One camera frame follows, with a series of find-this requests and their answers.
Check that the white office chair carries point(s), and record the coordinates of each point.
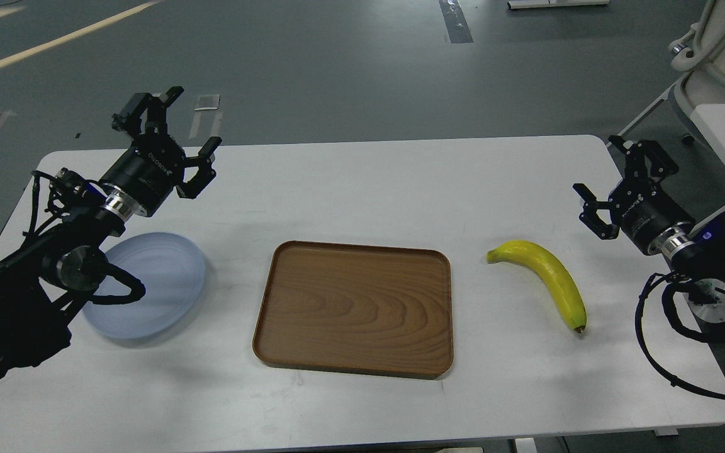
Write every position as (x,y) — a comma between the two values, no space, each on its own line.
(699,56)

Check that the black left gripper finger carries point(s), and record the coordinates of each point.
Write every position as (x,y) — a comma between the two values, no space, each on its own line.
(205,173)
(146,113)

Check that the yellow banana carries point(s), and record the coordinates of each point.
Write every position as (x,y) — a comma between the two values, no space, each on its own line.
(560,284)

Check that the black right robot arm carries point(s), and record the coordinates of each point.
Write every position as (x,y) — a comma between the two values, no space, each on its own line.
(693,295)

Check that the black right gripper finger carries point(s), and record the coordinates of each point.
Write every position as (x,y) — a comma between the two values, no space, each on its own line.
(590,214)
(644,160)

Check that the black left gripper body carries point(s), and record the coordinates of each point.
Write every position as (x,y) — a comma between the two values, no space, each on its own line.
(147,172)

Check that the brown wooden tray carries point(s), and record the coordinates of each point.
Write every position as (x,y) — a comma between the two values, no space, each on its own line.
(358,309)

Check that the light blue plate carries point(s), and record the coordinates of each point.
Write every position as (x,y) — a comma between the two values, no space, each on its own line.
(172,269)

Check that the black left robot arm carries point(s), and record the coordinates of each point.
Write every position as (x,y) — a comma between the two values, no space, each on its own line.
(59,266)

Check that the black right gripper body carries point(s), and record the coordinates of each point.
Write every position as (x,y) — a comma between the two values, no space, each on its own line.
(646,214)

